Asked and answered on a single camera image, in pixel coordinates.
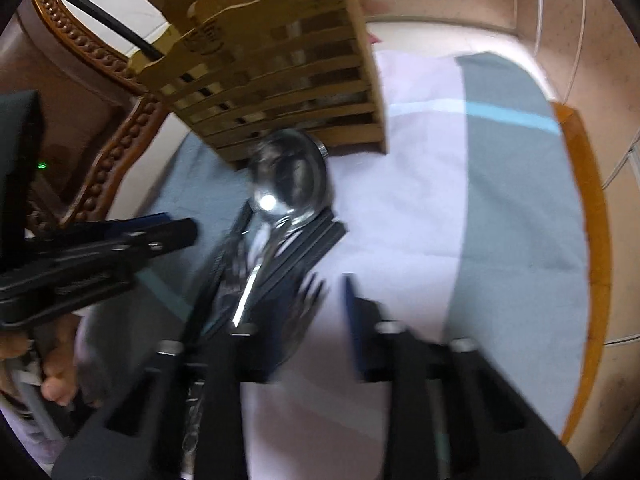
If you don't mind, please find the large steel spoon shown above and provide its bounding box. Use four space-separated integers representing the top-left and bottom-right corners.
231 129 329 328

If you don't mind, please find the black chopstick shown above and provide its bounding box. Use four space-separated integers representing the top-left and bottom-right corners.
64 0 164 62
194 205 346 341

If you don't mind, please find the steel fork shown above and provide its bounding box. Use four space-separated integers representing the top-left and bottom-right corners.
274 272 326 370

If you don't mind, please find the kitchen counter with cabinets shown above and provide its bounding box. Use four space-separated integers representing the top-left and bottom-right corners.
364 0 639 348

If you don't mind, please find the person's hand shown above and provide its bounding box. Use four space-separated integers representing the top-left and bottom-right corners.
1 313 81 406

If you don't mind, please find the carved brown wooden chair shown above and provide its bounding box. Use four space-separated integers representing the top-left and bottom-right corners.
1 0 168 235

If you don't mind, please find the plaid grey white cloth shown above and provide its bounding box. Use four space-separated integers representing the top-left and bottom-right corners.
74 49 591 480

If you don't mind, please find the wooden slatted utensil holder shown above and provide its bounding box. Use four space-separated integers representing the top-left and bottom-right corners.
129 0 386 162

